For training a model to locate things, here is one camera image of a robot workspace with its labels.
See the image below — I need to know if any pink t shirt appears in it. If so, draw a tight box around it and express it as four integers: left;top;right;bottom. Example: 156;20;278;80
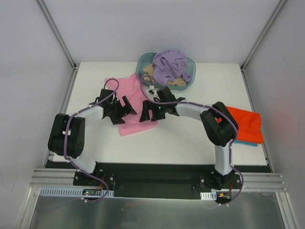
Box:
105;74;158;136

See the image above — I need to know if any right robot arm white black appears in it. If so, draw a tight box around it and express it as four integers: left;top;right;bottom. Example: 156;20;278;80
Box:
140;87;239;190

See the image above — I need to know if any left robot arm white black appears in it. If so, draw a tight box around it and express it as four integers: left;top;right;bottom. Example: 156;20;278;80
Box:
48;89;137;186

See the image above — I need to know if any beige t shirt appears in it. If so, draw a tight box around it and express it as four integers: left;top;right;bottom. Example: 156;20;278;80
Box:
142;64;186;86

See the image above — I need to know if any purple t shirt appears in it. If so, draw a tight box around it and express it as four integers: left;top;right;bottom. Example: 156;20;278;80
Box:
152;50;192;86

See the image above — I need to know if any teal plastic basket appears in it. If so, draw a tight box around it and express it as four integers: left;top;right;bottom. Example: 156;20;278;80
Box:
136;52;196;91

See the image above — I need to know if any orange folded t shirt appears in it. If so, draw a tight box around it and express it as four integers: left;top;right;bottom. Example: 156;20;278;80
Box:
227;106;264;145

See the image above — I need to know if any teal folded t shirt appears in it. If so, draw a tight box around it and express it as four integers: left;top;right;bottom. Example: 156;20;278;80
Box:
234;141;258;147

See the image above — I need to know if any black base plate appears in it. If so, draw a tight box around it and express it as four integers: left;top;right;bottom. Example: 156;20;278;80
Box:
45;162;272;200

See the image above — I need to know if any right white cable duct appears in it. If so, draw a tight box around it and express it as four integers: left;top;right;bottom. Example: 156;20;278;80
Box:
200;191;217;201

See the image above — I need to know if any white cable duct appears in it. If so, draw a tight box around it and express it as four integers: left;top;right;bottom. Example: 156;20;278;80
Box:
40;187;114;198
200;191;217;201

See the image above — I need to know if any left white cable duct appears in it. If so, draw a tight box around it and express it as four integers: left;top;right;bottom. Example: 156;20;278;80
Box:
40;187;114;198

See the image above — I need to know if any left aluminium frame post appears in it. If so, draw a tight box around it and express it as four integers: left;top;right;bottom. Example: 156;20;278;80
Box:
35;0;81;70

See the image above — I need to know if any aluminium frame post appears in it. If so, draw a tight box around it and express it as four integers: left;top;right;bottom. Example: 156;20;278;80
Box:
240;0;288;72
35;0;81;70

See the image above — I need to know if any right aluminium frame post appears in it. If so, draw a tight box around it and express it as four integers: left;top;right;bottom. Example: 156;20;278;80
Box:
240;0;288;72

